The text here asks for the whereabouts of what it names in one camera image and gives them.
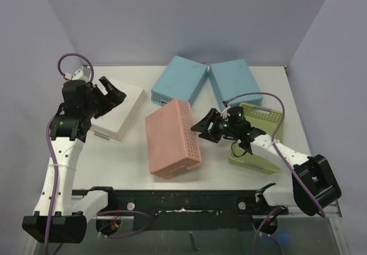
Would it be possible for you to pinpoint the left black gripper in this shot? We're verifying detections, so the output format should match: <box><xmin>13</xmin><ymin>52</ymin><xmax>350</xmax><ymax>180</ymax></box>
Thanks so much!
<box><xmin>83</xmin><ymin>77</ymin><xmax>125</xmax><ymax>119</ymax></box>

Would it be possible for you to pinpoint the white perforated plastic basket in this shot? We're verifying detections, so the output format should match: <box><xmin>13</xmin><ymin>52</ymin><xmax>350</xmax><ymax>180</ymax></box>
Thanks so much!
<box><xmin>91</xmin><ymin>79</ymin><xmax>147</xmax><ymax>143</ymax></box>

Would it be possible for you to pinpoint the pink plastic basket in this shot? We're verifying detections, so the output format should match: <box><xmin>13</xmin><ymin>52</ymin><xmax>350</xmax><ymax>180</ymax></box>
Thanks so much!
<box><xmin>145</xmin><ymin>99</ymin><xmax>202</xmax><ymax>179</ymax></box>

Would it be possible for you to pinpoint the blue perforated plastic basket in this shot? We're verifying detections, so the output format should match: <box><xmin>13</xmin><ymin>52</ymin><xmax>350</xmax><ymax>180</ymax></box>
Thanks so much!
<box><xmin>208</xmin><ymin>59</ymin><xmax>263</xmax><ymax>110</ymax></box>

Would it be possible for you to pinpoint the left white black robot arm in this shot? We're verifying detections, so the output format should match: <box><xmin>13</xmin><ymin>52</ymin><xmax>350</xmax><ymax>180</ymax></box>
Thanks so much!
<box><xmin>22</xmin><ymin>76</ymin><xmax>126</xmax><ymax>244</ymax></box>

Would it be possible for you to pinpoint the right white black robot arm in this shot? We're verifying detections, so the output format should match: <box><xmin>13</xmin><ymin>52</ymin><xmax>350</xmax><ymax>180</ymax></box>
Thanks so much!
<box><xmin>191</xmin><ymin>106</ymin><xmax>342</xmax><ymax>216</ymax></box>

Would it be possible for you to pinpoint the green plastic basket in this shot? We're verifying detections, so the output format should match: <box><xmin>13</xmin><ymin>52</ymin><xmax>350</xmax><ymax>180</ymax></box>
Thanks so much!
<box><xmin>228</xmin><ymin>103</ymin><xmax>284</xmax><ymax>175</ymax></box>

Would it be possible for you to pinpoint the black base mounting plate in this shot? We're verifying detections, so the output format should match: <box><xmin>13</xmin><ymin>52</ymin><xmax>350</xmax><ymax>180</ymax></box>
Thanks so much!
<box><xmin>77</xmin><ymin>189</ymin><xmax>287</xmax><ymax>233</ymax></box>

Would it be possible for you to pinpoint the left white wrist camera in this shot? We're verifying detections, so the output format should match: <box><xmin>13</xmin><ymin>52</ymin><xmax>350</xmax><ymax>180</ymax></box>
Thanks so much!
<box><xmin>64</xmin><ymin>66</ymin><xmax>92</xmax><ymax>82</ymax></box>

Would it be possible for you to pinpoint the aluminium rail frame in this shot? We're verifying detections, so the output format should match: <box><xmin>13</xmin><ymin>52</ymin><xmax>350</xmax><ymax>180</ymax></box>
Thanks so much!
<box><xmin>278</xmin><ymin>192</ymin><xmax>341</xmax><ymax>217</ymax></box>

